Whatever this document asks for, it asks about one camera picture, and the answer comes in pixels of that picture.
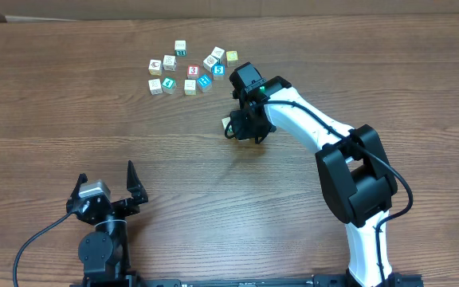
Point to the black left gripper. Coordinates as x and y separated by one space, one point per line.
115 206

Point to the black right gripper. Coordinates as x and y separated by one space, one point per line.
245 125

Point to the white block red drawing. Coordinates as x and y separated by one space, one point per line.
226 123

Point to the red number 3 block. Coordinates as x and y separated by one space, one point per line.
193 72

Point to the yellow-framed blue picture block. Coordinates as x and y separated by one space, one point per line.
190 87

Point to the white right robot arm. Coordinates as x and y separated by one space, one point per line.
356 178

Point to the blue number 5 block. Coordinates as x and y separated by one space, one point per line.
218 72

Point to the yellow-top wooden block rear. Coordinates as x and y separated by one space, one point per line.
231 58

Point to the white-top wooden block rear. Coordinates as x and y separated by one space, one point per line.
219 54

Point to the blue-top wooden block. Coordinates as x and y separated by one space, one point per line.
204 83

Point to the plain wooden picture block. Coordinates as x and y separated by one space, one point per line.
209 62

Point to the green letter R block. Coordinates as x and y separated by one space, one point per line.
180 48

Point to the green number 4 block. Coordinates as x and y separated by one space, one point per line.
169 85

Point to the leaf picture wooden block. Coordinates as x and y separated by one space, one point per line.
169 63

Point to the butterfly picture wooden block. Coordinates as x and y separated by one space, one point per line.
155 86

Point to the yellow-sided boot picture block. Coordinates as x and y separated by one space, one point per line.
155 67

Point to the cardboard back panel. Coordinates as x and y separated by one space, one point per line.
68 10

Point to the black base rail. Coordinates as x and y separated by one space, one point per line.
342 280

